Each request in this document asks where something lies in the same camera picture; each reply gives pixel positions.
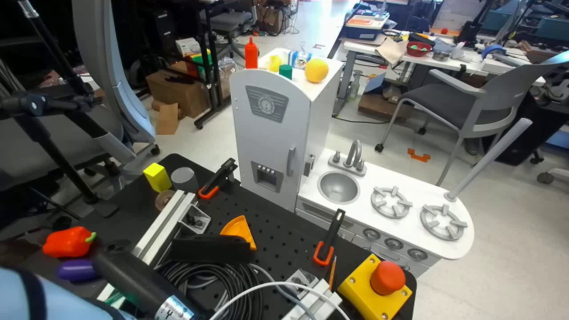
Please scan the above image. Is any yellow ball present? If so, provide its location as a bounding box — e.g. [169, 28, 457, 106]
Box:
[304, 58, 329, 83]

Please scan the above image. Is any white toy fridge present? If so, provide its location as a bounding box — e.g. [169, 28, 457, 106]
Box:
[229, 48, 343, 211]

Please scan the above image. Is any orange black clamp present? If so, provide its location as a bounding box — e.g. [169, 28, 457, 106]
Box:
[313, 208, 345, 266]
[197, 158, 237, 200]

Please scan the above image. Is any orange plastic wedge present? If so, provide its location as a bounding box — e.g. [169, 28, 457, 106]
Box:
[221, 215, 258, 250]

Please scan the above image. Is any green cup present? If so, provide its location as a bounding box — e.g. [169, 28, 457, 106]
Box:
[279, 64, 293, 80]

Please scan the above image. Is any blue white carton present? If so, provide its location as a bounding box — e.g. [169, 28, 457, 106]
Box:
[286, 49, 299, 67]

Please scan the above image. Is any grey cylinder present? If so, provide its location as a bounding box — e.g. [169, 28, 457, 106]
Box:
[171, 167, 197, 192]

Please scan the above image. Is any white toy kitchen counter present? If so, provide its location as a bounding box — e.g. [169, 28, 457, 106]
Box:
[297, 149, 475, 277]

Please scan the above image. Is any red ketchup bottle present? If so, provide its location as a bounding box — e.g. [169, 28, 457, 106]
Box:
[245, 37, 260, 69]

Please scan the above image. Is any yellow block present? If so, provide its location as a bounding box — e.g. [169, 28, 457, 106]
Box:
[142, 161, 171, 192]

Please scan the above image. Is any cardboard box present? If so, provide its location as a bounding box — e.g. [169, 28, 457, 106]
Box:
[146, 69, 210, 117]

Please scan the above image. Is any yellow emergency stop button box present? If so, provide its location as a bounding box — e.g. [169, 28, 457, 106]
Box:
[338, 254, 413, 320]

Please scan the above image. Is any grey office chair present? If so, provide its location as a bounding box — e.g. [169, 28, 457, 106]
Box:
[375, 51, 569, 184]

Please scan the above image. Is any white desk table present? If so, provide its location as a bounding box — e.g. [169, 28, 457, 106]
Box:
[333, 39, 528, 115]

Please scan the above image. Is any red toy pepper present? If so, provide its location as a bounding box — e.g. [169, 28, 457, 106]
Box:
[43, 225, 98, 257]

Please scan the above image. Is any white pole on counter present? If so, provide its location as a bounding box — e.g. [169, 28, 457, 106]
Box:
[445, 117, 534, 202]

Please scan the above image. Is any purple toy eggplant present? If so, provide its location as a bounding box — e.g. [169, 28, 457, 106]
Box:
[57, 259, 98, 282]

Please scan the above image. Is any black cable coil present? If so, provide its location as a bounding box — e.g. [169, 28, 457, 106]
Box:
[155, 259, 281, 320]

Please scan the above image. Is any orange bracket on floor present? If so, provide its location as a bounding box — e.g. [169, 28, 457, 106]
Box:
[407, 147, 430, 163]

